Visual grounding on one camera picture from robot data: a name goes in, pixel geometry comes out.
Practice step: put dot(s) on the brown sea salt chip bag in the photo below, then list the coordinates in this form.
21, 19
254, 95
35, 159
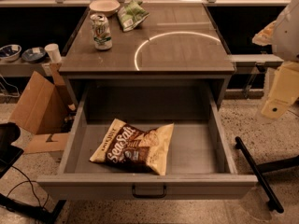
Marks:
127, 147

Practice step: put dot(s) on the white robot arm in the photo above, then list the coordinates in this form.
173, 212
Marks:
282, 35

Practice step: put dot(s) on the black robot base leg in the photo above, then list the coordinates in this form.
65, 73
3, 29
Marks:
260, 169

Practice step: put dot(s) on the grey open drawer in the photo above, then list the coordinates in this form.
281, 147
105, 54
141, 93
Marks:
199, 161

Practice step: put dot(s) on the grey cabinet counter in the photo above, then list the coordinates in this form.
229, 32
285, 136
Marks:
176, 39

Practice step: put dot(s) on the green chip bag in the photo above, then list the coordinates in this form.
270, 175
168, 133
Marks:
131, 15

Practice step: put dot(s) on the green white soda can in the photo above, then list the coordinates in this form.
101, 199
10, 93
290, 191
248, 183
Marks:
101, 33

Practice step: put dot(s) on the white ceramic bowl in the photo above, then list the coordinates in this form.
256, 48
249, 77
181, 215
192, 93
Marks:
107, 7

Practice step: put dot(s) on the brown cardboard box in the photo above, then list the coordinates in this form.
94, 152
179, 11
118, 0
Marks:
44, 109

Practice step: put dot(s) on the white paper cup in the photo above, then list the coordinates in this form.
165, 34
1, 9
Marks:
53, 52

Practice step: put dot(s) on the blue patterned bowl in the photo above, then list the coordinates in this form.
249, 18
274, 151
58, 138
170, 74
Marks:
34, 55

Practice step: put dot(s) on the grey side shelf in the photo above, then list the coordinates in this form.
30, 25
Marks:
21, 68

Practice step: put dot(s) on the black device on left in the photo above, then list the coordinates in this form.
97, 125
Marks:
9, 133

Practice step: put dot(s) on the white blue bowl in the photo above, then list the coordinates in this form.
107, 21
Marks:
10, 53

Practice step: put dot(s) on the black drawer handle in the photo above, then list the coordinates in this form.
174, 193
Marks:
149, 192

